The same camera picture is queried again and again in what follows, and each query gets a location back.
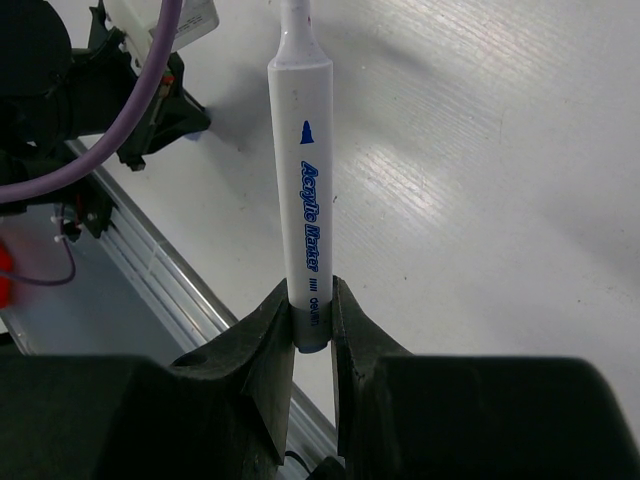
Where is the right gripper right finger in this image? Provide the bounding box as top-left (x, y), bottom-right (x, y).
top-left (331, 279), bottom-right (639, 479)

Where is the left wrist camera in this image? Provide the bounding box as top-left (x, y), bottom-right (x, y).
top-left (99, 0), bottom-right (221, 69)

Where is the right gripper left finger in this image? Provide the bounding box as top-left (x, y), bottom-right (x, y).
top-left (1, 284), bottom-right (294, 479)

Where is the white blue acrylic marker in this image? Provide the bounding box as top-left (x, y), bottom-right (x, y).
top-left (268, 1), bottom-right (334, 354)

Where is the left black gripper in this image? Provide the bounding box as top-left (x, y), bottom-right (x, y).
top-left (69, 19), bottom-right (210, 172)

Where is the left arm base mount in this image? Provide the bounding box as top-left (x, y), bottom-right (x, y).
top-left (54, 175), bottom-right (115, 242)

